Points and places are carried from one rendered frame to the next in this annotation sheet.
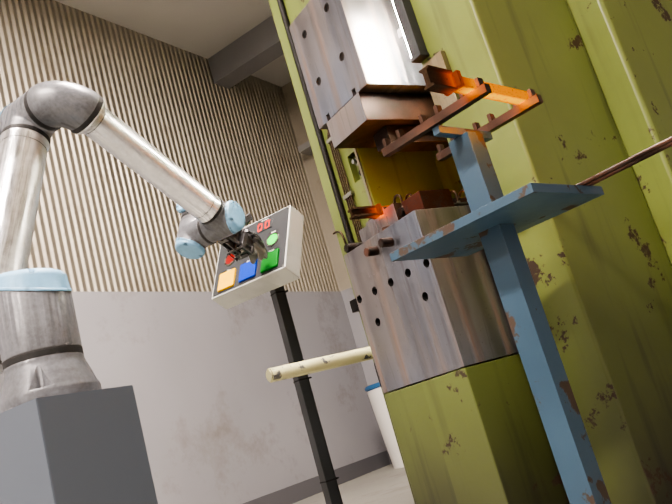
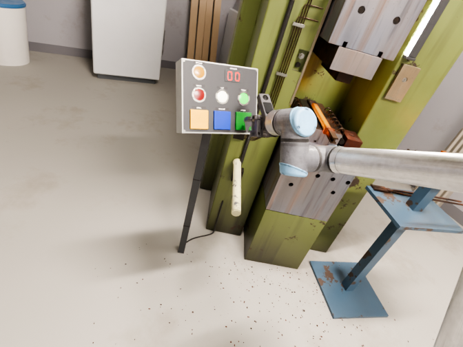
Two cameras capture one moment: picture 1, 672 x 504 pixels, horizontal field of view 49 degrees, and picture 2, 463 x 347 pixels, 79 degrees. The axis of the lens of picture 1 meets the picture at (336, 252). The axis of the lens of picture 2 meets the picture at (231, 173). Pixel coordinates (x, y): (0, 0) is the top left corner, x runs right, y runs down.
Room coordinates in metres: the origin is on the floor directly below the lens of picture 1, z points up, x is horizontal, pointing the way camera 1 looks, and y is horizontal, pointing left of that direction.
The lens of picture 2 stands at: (1.92, 1.21, 1.49)
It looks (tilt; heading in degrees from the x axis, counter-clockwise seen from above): 34 degrees down; 298
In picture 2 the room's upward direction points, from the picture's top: 17 degrees clockwise
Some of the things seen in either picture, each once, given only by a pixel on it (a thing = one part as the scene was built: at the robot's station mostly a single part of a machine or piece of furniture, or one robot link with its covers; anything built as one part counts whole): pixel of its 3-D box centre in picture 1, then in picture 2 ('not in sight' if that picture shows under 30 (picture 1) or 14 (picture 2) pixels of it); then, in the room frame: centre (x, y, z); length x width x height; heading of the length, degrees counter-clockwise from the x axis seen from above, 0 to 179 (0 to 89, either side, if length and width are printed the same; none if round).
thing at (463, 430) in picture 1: (515, 440); (278, 211); (2.29, -0.36, 0.23); 0.56 x 0.38 x 0.47; 126
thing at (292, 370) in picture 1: (327, 362); (236, 184); (2.44, 0.13, 0.62); 0.44 x 0.05 x 0.05; 126
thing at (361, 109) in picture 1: (396, 121); (341, 53); (2.33, -0.32, 1.32); 0.42 x 0.20 x 0.10; 126
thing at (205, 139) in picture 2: (305, 397); (195, 186); (2.61, 0.24, 0.54); 0.04 x 0.04 x 1.08; 36
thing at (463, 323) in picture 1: (467, 293); (302, 158); (2.29, -0.36, 0.69); 0.56 x 0.38 x 0.45; 126
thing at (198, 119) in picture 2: (227, 280); (198, 119); (2.55, 0.40, 1.01); 0.07 x 0.05 x 0.07; 61
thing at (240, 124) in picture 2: (270, 261); (242, 121); (2.46, 0.22, 1.01); 0.07 x 0.05 x 0.07; 61
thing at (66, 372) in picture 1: (47, 380); not in sight; (1.43, 0.61, 0.65); 0.19 x 0.19 x 0.10
